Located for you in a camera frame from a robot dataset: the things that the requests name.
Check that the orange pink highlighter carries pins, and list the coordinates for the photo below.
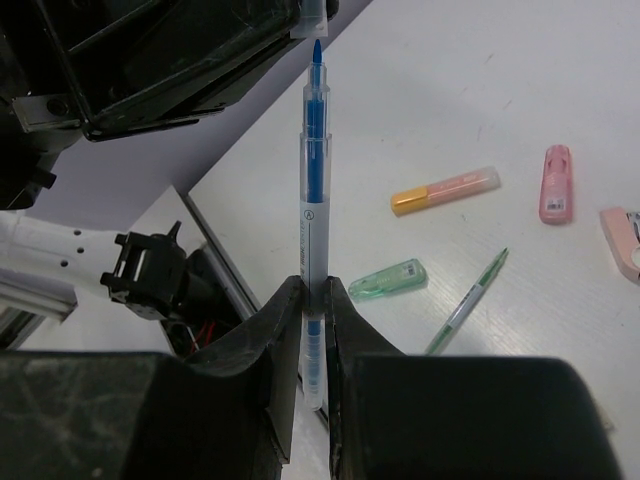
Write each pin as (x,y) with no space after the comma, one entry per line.
(445,191)

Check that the pink stapler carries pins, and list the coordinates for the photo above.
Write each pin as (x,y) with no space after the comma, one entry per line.
(621,230)

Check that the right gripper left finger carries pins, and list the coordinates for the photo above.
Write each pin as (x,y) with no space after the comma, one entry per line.
(225,412)

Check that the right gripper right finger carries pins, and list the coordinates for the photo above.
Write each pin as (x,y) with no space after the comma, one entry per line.
(399,416)

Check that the blue pen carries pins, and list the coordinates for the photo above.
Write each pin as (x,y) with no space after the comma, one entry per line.
(315,174)

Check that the pink correction tape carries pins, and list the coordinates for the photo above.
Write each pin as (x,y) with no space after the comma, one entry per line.
(556,195)

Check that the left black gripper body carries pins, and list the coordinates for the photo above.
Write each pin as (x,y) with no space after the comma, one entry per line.
(103,70)

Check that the green pen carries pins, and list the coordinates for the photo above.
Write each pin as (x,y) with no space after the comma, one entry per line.
(466,306)

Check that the green correction tape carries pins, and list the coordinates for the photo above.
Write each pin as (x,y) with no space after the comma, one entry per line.
(404,276)

